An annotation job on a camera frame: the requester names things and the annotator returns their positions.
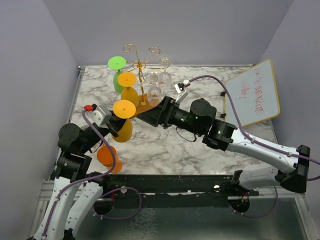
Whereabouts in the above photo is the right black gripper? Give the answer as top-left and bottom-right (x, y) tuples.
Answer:
(137, 95), (203, 136)

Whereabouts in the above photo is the yellow plastic glass front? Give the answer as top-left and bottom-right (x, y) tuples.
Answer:
(112, 99), (136, 143)

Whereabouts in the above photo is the yellow plastic glass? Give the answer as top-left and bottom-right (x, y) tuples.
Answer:
(117, 72), (140, 107)
(112, 99), (136, 143)

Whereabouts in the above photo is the clear wine glass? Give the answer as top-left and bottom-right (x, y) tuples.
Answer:
(158, 55), (173, 93)
(145, 69), (163, 107)

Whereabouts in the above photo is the orange plastic wine glass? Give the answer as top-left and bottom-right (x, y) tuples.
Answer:
(96, 145), (123, 174)

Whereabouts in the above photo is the yellow plastic glass back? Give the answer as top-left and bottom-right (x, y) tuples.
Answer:
(117, 72), (140, 107)

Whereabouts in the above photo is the green plastic wine glass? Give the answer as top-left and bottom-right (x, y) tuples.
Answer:
(107, 56), (126, 94)

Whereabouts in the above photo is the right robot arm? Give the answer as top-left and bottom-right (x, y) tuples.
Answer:
(137, 96), (310, 196)

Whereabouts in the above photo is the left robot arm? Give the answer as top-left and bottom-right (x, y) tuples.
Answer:
(32, 116), (127, 240)

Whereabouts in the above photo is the small whiteboard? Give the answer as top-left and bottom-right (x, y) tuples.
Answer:
(224, 59), (281, 127)

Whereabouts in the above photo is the gold wire glass rack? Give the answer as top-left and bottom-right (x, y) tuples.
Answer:
(123, 43), (164, 116)

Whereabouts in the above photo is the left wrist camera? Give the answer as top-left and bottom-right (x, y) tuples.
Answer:
(84, 104), (112, 128)

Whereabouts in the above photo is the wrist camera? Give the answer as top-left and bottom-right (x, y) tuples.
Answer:
(174, 79), (191, 104)
(84, 104), (112, 128)

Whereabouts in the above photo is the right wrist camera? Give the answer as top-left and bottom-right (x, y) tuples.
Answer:
(174, 79), (191, 104)

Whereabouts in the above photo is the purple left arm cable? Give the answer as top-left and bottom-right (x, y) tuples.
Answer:
(41, 108), (119, 238)

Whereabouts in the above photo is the black metal base frame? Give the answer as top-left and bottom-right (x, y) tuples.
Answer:
(94, 174), (258, 209)

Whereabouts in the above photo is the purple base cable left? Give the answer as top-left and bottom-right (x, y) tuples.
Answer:
(91, 186), (143, 221)

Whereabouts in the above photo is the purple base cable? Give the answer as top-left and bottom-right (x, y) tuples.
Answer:
(231, 186), (280, 221)
(91, 186), (143, 221)

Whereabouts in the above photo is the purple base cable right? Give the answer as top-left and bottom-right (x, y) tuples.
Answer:
(231, 186), (280, 221)

